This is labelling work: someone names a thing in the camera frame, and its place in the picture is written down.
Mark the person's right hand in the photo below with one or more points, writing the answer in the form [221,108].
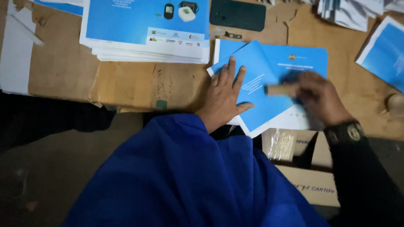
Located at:
[322,97]

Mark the person's left hand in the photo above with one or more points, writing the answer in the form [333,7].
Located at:
[221,101]

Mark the person's right fingers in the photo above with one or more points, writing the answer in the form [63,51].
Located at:
[299,86]

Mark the wooden creasing stick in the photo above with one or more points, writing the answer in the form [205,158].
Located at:
[277,90]

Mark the blue booklet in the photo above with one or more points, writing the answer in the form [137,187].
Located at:
[265,94]

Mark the blue sheet with crest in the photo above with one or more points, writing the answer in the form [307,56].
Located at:
[303,58]

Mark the clear plastic wrap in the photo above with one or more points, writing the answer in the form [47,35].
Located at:
[279,144]

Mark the black wristwatch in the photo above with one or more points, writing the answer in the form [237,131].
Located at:
[345,132]

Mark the small metal clip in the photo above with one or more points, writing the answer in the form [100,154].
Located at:
[233,35]

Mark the blue white-edged sheets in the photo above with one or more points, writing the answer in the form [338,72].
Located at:
[383,56]

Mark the heap of folded papers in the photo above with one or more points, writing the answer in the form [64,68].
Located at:
[350,11]

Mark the black smartphone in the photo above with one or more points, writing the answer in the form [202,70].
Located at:
[238,14]

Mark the round wooden block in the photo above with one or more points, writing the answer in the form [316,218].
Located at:
[396,105]

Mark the brown cardboard carton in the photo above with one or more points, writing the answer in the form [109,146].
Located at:
[311,186]

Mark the green sticker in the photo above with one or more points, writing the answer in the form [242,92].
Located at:
[161,104]

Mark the brown cardboard table cover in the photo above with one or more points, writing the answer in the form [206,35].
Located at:
[132,82]

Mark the stack of blue printed sheets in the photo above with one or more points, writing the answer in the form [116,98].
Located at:
[142,28]

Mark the blue paper pile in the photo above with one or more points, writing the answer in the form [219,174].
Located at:
[60,5]

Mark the white paper strip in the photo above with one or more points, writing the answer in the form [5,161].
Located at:
[15,50]

